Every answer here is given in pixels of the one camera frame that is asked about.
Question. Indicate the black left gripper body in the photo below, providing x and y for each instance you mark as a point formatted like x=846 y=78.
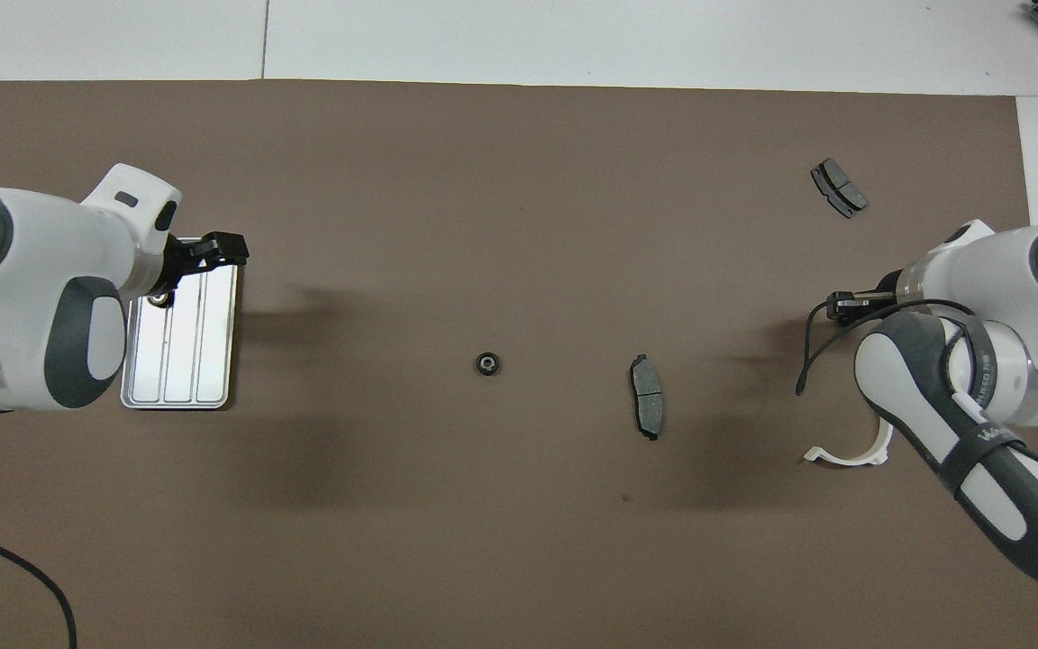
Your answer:
x=174 y=266

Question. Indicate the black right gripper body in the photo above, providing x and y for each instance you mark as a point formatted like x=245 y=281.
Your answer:
x=888 y=286

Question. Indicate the black bearing gear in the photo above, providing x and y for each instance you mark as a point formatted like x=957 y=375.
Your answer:
x=158 y=298
x=487 y=364

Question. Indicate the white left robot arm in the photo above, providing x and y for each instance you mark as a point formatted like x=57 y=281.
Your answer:
x=32 y=261

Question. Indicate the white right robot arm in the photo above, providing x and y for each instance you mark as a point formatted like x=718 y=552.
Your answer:
x=1006 y=270

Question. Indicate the silver metal tray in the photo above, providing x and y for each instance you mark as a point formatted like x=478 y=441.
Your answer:
x=195 y=361

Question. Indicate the stacked grey brake pads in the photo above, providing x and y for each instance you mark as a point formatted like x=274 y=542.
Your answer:
x=839 y=187

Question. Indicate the single grey brake pad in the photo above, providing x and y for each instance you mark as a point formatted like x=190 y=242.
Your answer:
x=647 y=401

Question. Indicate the brown table mat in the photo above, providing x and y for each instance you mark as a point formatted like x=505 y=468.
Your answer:
x=483 y=180

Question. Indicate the white curved plastic bracket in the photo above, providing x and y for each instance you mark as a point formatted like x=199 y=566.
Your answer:
x=852 y=458

